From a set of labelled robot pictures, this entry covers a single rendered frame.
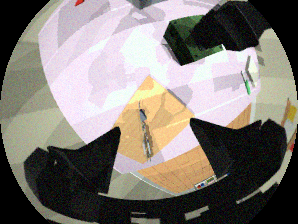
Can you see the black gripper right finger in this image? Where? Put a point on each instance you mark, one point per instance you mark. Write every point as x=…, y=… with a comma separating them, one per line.
x=221, y=145

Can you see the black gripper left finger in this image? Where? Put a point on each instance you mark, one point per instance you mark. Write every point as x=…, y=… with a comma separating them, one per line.
x=94, y=162

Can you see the light wooden board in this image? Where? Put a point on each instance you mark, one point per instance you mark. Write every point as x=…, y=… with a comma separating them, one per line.
x=165, y=118

